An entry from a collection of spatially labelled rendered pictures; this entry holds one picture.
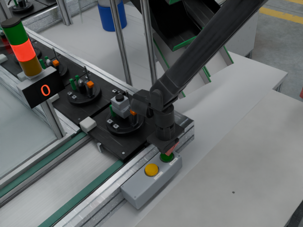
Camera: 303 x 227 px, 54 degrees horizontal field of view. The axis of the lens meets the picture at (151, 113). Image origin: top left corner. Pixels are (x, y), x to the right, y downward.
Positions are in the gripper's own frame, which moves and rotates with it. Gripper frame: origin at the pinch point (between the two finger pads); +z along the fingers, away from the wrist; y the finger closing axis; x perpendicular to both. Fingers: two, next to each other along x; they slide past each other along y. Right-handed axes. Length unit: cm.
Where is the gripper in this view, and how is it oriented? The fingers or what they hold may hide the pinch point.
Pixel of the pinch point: (167, 152)
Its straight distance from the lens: 95.2
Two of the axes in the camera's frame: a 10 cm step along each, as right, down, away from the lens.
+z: 0.9, 7.2, 6.9
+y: -7.0, 5.4, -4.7
